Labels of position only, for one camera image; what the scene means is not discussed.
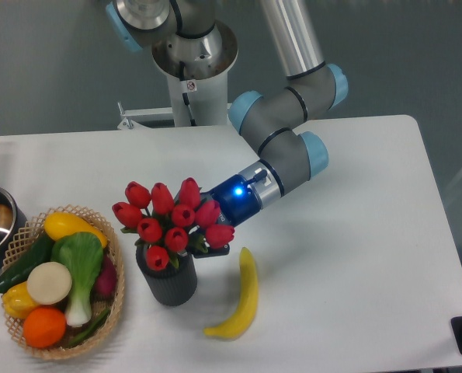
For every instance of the dark grey ribbed vase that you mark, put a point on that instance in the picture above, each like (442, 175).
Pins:
(171, 287)

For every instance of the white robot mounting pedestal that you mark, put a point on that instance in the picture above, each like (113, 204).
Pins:
(193, 103)

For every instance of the red tulip bouquet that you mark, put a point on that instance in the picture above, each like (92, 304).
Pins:
(168, 226)

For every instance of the yellow squash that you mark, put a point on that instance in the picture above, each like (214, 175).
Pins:
(58, 225)

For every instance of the white round radish slice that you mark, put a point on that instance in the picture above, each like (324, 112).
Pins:
(49, 283)

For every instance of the dark green cucumber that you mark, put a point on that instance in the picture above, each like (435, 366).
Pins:
(37, 254)

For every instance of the purple red sweet potato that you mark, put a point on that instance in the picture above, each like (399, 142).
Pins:
(106, 281)

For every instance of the green bean pod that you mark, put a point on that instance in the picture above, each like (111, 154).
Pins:
(89, 330)

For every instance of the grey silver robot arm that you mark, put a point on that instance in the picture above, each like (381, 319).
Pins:
(195, 51)

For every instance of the orange fruit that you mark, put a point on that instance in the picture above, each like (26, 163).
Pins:
(44, 327)

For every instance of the green bok choy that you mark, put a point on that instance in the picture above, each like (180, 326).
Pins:
(81, 253)

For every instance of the yellow banana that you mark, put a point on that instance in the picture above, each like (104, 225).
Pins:
(243, 316)

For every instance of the yellow bell pepper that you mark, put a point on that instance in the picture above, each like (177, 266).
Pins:
(17, 301)

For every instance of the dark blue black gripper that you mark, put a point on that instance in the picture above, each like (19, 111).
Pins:
(241, 197)

